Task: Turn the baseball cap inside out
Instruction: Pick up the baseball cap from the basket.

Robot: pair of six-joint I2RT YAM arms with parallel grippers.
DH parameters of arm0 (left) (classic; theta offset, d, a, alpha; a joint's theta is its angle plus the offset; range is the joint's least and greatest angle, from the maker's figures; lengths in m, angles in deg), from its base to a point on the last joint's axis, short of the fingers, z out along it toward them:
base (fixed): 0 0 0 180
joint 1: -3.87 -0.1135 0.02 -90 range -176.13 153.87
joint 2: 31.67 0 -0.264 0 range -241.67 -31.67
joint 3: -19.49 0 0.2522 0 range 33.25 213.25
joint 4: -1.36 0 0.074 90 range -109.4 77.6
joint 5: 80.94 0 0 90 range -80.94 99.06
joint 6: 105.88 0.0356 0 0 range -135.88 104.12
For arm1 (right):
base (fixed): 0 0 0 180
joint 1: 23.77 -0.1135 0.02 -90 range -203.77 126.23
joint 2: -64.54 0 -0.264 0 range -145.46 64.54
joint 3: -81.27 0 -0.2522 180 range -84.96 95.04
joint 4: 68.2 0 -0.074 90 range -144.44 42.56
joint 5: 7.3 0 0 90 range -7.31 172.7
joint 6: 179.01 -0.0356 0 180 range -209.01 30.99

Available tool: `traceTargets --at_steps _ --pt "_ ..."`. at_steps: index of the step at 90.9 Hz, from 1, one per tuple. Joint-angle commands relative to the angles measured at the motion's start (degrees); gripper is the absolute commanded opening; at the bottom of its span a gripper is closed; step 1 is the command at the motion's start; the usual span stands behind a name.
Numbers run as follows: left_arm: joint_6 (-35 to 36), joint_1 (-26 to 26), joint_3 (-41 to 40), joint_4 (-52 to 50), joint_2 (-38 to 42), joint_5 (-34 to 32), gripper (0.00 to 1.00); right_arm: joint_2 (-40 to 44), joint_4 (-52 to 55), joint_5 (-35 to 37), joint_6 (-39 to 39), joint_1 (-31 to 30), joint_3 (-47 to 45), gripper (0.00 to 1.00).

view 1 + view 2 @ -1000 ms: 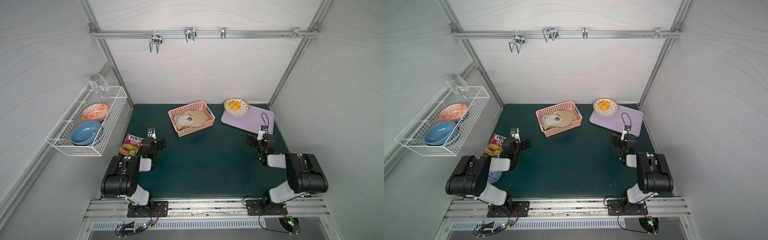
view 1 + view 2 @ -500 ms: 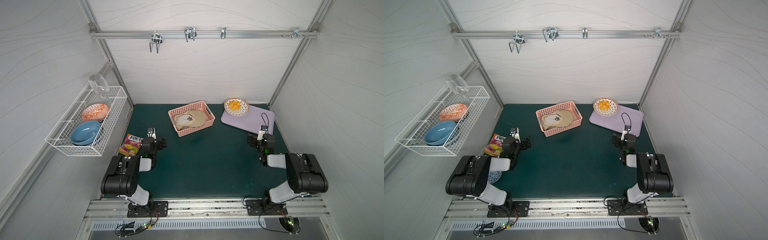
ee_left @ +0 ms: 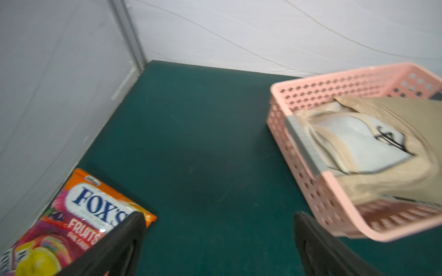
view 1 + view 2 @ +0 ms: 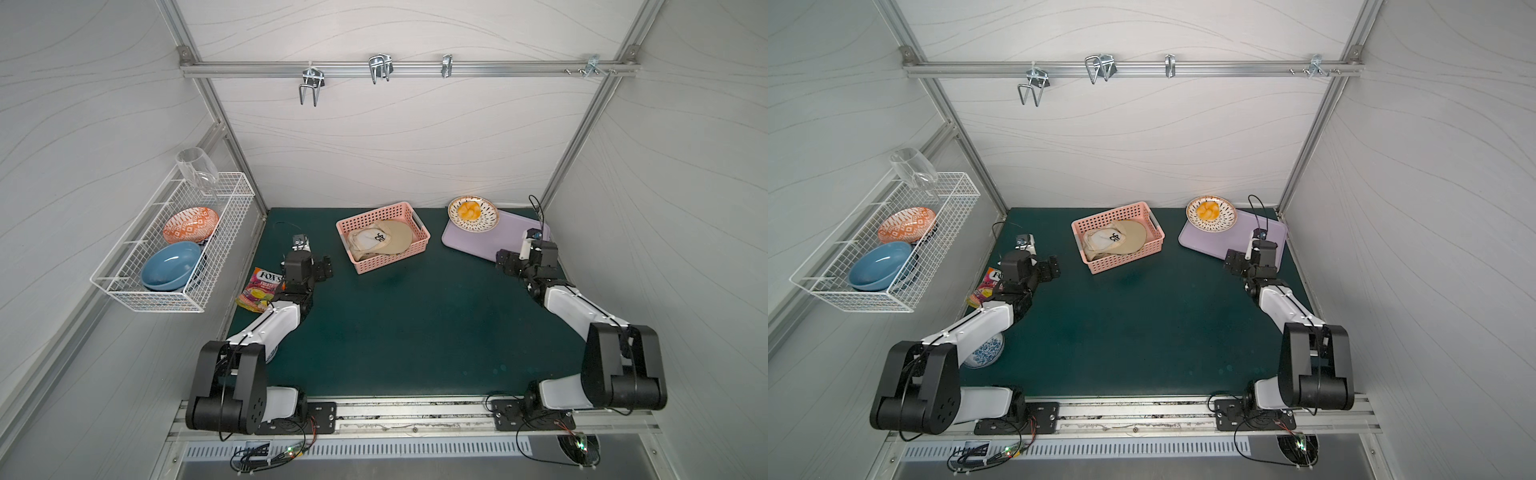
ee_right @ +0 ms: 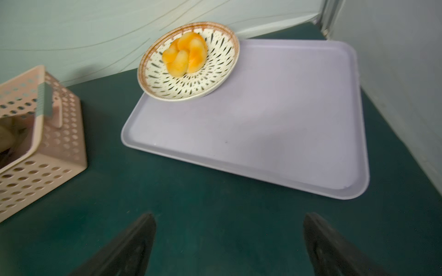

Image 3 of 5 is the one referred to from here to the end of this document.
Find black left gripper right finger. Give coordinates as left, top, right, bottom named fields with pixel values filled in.
left=294, top=212, right=381, bottom=276

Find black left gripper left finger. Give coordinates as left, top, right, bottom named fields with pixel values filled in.
left=57, top=212, right=146, bottom=276

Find beige baseball cap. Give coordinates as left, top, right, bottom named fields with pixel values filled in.
left=295, top=96, right=442, bottom=208

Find Fox's fruit candy bag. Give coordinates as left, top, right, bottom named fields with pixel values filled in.
left=1, top=169, right=157, bottom=276

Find pink perforated plastic basket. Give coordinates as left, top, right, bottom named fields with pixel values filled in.
left=267, top=63, right=442, bottom=242

